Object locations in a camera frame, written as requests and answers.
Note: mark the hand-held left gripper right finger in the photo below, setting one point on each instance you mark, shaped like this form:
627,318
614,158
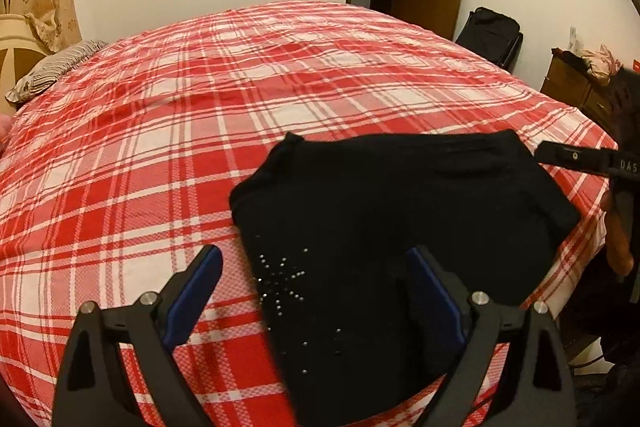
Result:
435,302

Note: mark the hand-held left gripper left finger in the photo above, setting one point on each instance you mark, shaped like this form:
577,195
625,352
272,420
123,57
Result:
192,299

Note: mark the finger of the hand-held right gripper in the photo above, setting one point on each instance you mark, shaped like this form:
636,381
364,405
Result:
570,155

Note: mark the black pants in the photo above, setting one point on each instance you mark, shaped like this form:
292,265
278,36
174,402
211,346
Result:
375,207

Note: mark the person's right hand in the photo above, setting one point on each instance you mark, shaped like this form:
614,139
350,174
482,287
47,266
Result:
616,237

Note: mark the brown wooden cabinet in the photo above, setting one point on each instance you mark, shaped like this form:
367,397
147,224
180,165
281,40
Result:
575,89

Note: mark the floral cloth bundle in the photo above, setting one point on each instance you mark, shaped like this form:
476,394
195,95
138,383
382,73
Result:
602,59

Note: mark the black suitcase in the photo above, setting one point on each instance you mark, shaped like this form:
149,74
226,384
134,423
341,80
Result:
490,37

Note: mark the red plaid bed sheet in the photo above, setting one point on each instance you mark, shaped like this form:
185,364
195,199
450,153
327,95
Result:
150,157

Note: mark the striped pillow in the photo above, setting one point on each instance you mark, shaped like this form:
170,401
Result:
55,67

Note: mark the beige wooden headboard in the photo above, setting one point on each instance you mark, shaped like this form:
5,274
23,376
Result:
12,52

